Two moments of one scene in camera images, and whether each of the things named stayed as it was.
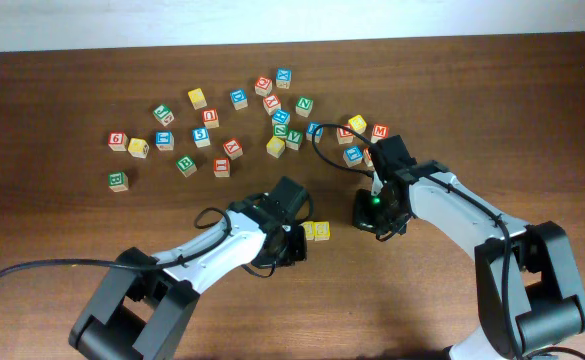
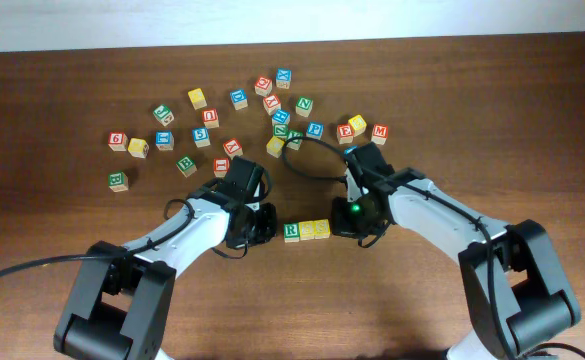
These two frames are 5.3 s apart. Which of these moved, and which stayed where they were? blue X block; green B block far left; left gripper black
Moved: left gripper black
Stayed: blue X block; green B block far left
